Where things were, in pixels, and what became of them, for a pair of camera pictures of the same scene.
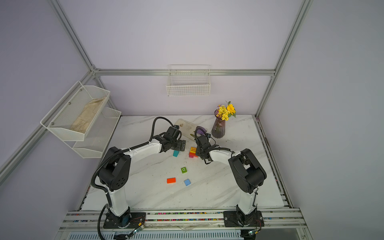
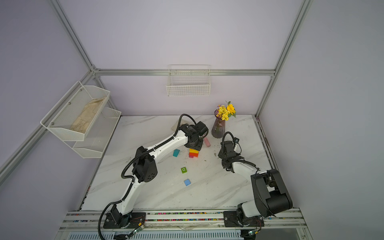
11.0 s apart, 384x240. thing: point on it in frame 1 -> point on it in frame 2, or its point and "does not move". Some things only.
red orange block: [171, 180] -> [191, 150]
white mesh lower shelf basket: [98, 134] does not move
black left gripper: [180, 147] -> [199, 147]
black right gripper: [197, 151] -> [220, 154]
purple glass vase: [218, 127] does not move
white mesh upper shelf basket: [72, 119] does not move
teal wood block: [175, 153] does not move
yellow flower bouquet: [224, 112] does not move
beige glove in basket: [84, 120] does not move
